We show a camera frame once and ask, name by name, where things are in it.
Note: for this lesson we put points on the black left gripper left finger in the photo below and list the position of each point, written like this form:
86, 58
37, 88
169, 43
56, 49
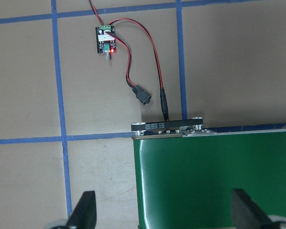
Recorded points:
84, 214

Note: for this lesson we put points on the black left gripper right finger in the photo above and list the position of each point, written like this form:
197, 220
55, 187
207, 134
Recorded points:
246, 214

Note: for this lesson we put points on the green conveyor belt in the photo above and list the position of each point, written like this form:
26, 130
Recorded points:
184, 178

